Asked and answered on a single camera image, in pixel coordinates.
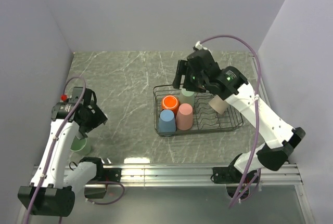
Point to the aluminium mounting rail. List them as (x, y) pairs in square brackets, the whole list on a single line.
[(187, 175)]

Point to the salmon plastic cup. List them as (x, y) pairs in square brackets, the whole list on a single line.
[(184, 117)]

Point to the beige plastic cup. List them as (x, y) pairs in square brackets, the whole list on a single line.
[(218, 105)]

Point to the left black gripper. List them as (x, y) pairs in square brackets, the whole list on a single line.
[(98, 118)]

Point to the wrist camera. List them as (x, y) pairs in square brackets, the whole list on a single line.
[(198, 46), (75, 95)]

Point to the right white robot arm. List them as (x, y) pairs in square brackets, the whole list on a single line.
[(233, 87)]

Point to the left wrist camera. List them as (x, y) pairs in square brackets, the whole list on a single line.
[(75, 95)]

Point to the light green plastic cup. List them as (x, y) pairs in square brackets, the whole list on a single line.
[(81, 146)]

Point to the pale green plastic cup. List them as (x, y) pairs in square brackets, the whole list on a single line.
[(186, 97)]

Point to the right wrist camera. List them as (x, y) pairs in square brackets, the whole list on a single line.
[(198, 46)]

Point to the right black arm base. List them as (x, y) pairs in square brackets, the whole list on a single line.
[(228, 176)]

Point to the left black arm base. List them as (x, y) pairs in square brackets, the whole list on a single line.
[(112, 176)]

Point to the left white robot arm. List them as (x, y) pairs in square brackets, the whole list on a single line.
[(50, 192)]

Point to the blue plastic cup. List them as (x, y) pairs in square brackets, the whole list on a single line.
[(166, 125)]

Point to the black wire dish rack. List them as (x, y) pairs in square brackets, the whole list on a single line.
[(205, 118)]

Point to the orange mug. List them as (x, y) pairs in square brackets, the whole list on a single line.
[(170, 102)]

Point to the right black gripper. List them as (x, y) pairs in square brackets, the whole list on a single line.
[(183, 68)]

